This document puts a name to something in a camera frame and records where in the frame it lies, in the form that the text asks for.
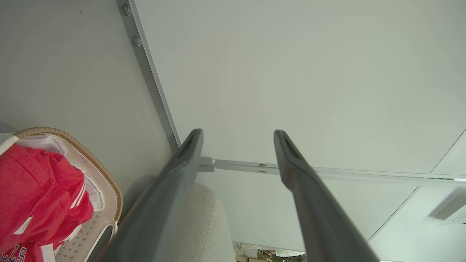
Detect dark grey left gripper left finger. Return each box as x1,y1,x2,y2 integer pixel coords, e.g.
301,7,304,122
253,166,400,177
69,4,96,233
93,128,204,262

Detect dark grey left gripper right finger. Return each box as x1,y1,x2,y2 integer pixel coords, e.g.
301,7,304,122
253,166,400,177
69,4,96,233
273,130,380,262

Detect red garment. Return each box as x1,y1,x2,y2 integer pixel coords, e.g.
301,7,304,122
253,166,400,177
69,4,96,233
0,144,94,262

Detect light grey fabric sofa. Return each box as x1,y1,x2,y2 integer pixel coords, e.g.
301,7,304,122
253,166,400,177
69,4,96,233
120,175,236,262

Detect white laundry basket, woven rim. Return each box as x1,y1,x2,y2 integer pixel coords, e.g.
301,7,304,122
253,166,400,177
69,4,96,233
0,127,123,262

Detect white cloth in basket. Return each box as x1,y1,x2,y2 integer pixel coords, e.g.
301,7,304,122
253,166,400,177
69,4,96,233
16,135,105,212

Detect white ceiling air conditioner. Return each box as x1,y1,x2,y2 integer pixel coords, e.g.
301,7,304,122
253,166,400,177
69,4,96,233
429,187,466,227

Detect grey partition corner post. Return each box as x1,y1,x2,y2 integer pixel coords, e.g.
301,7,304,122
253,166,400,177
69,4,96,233
199,157,466,188

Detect grey partition bottom rail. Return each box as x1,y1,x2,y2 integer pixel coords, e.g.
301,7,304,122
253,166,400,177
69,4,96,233
116,0,181,153

